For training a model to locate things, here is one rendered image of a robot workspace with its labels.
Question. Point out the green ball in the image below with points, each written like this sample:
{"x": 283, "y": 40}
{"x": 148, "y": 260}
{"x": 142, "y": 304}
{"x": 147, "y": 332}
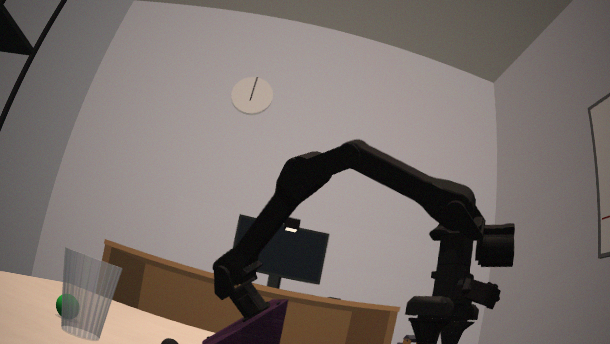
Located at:
{"x": 59, "y": 305}

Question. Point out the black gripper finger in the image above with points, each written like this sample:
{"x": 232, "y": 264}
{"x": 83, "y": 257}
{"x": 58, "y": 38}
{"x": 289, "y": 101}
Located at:
{"x": 452, "y": 332}
{"x": 428, "y": 330}

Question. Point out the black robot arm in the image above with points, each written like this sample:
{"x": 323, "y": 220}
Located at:
{"x": 453, "y": 206}

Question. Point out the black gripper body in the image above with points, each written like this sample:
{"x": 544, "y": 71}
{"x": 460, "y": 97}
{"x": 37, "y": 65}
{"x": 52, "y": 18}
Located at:
{"x": 441, "y": 304}

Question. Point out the clear ribbed plastic cup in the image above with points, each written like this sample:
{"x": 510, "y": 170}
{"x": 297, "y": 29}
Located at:
{"x": 88, "y": 289}

